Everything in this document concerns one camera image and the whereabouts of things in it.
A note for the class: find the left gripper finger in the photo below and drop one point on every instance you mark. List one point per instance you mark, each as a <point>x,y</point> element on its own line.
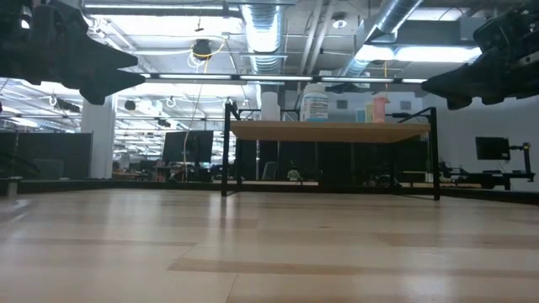
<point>109,86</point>
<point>101,56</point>

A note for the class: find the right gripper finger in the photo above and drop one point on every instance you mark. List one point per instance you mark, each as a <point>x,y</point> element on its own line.
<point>480,69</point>
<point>459,92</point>

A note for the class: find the small pink-red bottle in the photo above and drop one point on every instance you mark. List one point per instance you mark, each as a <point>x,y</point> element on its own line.
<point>380,110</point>

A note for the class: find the small yellow-green bottle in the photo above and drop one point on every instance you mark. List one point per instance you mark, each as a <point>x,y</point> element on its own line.
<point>369,113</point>

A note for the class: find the white building column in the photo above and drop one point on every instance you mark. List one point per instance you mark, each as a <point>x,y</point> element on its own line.
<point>97,134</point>

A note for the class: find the bright ceiling light panel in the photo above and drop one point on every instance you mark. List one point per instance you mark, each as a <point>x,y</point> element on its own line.
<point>421,54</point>

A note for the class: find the black computer monitor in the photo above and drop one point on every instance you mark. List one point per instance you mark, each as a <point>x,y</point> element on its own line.
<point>492,148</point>
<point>177,147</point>

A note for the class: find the yellow hanging tag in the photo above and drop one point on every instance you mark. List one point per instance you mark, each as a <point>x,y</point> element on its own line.
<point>385,80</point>

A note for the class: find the dark office partition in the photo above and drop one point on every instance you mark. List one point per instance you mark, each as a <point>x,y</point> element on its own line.
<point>50,151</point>

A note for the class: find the round ceiling fixture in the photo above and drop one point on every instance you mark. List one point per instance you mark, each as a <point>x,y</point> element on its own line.
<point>339,23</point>

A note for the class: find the black beam with light strips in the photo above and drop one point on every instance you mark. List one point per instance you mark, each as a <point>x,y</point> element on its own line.
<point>273,78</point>

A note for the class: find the grey office chair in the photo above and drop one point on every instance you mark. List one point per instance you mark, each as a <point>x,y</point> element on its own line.
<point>269,171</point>

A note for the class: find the small green figure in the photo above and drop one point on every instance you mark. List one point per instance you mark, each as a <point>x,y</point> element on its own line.
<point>294,175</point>

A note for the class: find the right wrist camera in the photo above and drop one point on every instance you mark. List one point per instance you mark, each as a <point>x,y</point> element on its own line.
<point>497,33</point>

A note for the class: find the grey wall vent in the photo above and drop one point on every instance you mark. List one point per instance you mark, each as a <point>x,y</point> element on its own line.
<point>405,104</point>
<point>342,104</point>

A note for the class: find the silver ventilation duct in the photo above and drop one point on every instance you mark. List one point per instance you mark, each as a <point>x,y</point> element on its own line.
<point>396,17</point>
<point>263,29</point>

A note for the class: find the black overhead camera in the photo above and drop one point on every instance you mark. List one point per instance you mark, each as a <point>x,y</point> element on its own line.
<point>202,48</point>

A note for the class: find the black aluminium table frame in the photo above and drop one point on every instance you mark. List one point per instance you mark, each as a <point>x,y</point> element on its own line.
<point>126,185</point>

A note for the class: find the small grey post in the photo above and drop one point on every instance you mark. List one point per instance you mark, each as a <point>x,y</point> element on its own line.
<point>13,186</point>

